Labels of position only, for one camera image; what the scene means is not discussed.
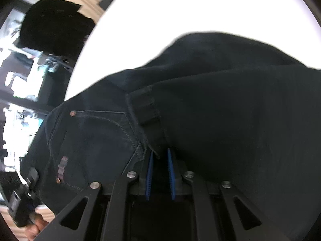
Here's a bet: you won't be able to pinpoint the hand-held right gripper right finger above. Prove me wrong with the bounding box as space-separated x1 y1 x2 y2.
167 148 292 241

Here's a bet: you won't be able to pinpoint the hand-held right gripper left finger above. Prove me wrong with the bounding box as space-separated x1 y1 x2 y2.
33 151 154 241

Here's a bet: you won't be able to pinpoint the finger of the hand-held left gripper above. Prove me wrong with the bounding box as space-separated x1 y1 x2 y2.
26 168 40 194

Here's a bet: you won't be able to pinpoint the black pants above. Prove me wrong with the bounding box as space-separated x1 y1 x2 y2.
19 31 321 241

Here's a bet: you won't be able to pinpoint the person's left hand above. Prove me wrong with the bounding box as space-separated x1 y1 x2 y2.
26 213 55 241

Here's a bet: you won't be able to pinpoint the dark glass desk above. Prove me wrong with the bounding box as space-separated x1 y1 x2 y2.
0 53 76 113

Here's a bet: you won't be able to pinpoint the hanging black garment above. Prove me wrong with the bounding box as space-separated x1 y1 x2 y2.
18 0 96 57

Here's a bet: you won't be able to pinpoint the bed with white sheet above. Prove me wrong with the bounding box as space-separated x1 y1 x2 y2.
64 0 321 103

